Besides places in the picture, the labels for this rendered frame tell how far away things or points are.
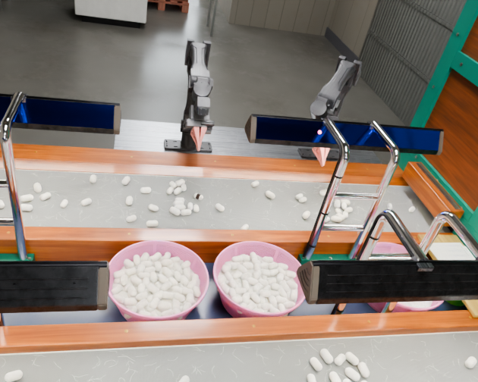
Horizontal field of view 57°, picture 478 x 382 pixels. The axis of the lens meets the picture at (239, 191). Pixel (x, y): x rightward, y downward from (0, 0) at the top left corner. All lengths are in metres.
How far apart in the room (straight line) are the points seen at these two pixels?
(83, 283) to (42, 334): 0.37
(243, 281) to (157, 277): 0.24
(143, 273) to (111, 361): 0.26
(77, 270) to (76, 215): 0.67
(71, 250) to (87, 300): 0.57
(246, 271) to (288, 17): 5.25
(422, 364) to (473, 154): 0.74
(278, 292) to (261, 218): 0.32
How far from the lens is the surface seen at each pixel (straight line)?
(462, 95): 1.76
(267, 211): 1.51
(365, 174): 1.83
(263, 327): 1.14
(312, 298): 0.83
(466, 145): 1.71
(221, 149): 1.92
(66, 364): 1.09
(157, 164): 1.59
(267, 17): 6.21
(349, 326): 1.22
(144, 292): 1.19
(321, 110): 1.58
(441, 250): 1.59
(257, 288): 1.25
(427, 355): 1.31
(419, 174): 1.78
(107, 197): 1.48
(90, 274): 0.75
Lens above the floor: 1.66
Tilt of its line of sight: 36 degrees down
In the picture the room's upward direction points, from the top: 12 degrees clockwise
